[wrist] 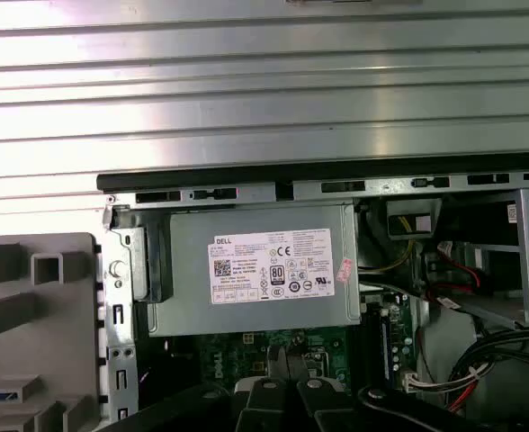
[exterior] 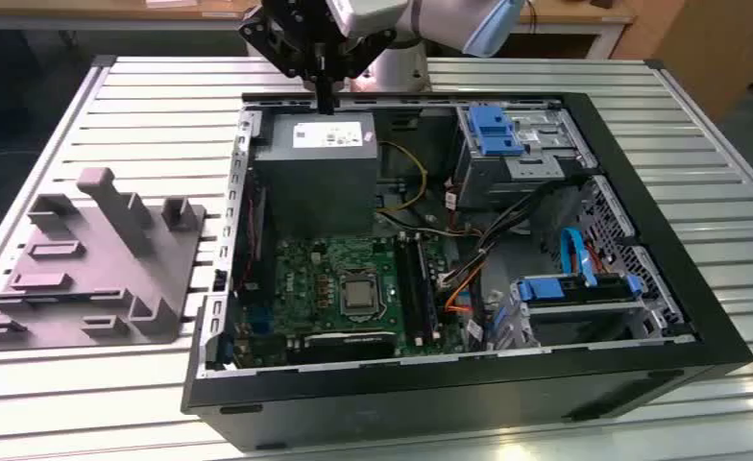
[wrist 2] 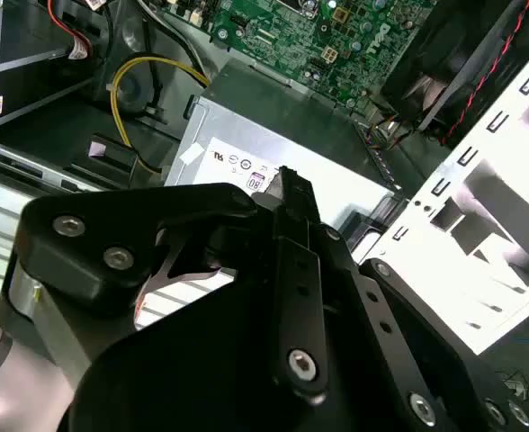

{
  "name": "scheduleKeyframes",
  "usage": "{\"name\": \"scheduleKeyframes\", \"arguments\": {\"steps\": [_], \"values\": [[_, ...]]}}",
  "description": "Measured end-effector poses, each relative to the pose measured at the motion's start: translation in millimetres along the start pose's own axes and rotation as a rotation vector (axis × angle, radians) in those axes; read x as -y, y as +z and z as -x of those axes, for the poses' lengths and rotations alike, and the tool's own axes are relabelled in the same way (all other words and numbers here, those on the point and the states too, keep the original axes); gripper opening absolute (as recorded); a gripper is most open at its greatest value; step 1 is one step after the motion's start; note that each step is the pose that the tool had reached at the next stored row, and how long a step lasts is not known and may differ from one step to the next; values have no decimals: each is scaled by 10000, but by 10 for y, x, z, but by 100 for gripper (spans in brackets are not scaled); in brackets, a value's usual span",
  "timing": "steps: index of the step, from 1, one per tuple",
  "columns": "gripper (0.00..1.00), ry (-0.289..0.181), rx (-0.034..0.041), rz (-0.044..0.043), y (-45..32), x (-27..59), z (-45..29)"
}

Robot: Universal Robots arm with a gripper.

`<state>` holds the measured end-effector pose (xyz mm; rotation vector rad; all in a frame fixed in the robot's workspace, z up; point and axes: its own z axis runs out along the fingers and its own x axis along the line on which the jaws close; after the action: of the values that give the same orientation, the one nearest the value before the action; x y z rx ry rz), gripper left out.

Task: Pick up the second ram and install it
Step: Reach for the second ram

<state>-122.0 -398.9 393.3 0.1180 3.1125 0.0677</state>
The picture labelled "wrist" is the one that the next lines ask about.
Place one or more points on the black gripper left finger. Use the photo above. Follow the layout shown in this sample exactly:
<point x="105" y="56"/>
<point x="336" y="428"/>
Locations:
<point x="260" y="405"/>

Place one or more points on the dark RAM stick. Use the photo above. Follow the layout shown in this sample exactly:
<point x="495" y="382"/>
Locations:
<point x="385" y="342"/>

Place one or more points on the grey power supply unit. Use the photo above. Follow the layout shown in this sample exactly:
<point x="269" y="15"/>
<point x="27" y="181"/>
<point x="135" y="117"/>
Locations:
<point x="192" y="279"/>

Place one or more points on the green motherboard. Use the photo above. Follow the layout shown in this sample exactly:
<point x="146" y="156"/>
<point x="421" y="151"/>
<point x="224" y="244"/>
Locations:
<point x="228" y="351"/>

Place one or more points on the black open PC case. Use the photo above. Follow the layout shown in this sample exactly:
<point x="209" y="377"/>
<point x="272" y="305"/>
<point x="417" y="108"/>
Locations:
<point x="120" y="279"/>

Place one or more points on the grey parts rack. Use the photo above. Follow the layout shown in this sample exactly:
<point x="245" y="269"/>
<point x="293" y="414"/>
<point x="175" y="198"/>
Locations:
<point x="35" y="328"/>

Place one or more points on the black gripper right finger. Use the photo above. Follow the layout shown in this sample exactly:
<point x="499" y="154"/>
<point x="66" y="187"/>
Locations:
<point x="323" y="409"/>

